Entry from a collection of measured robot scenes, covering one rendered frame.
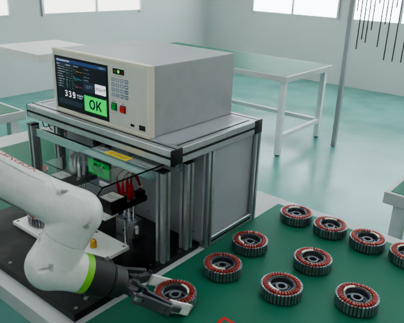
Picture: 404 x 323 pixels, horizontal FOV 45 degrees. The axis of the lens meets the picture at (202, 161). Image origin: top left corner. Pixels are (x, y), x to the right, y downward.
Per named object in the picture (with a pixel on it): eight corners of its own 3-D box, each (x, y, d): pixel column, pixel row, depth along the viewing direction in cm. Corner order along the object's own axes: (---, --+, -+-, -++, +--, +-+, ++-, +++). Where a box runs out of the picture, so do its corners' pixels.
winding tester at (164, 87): (149, 140, 136) (149, 66, 129) (56, 109, 161) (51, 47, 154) (231, 113, 164) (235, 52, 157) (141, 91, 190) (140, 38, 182)
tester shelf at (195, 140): (171, 167, 129) (171, 151, 128) (27, 116, 169) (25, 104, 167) (261, 132, 161) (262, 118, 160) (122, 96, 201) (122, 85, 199)
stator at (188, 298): (163, 321, 120) (163, 308, 119) (147, 295, 129) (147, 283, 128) (203, 309, 125) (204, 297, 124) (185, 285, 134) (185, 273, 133)
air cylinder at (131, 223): (131, 240, 152) (131, 223, 150) (115, 231, 156) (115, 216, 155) (143, 233, 156) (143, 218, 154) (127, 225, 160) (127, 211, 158)
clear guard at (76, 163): (84, 216, 115) (83, 194, 113) (27, 188, 129) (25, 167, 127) (177, 177, 139) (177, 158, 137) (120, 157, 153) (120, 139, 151)
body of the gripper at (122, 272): (94, 282, 119) (126, 289, 124) (104, 302, 112) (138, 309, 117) (108, 256, 118) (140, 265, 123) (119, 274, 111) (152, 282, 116)
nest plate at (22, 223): (39, 240, 150) (39, 236, 149) (13, 224, 159) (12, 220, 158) (79, 223, 161) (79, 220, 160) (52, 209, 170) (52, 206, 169)
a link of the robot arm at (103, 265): (101, 263, 107) (90, 243, 115) (77, 308, 108) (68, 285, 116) (124, 269, 111) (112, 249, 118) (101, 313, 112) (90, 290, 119)
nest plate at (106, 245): (89, 270, 136) (89, 266, 135) (57, 250, 145) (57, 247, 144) (129, 249, 147) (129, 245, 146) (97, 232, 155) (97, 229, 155)
